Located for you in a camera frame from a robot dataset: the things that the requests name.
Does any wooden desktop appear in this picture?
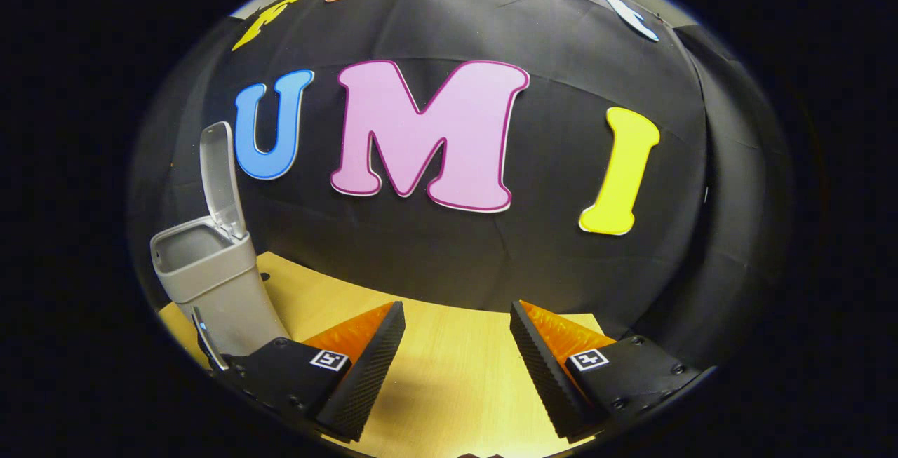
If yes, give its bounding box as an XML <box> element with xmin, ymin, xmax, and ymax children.
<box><xmin>158</xmin><ymin>251</ymin><xmax>611</xmax><ymax>458</ymax></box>

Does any black backdrop cloth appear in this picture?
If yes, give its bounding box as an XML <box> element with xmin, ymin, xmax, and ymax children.
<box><xmin>130</xmin><ymin>0</ymin><xmax>793</xmax><ymax>375</ymax></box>

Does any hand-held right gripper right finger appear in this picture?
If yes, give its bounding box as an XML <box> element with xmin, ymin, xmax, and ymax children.
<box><xmin>510</xmin><ymin>300</ymin><xmax>704</xmax><ymax>443</ymax></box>

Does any white desktop garbage bin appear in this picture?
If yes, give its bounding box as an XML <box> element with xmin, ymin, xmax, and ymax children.
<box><xmin>149</xmin><ymin>121</ymin><xmax>292</xmax><ymax>361</ymax></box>

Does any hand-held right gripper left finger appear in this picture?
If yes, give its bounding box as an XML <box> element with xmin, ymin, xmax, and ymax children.
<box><xmin>210</xmin><ymin>300</ymin><xmax>407</xmax><ymax>443</ymax></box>

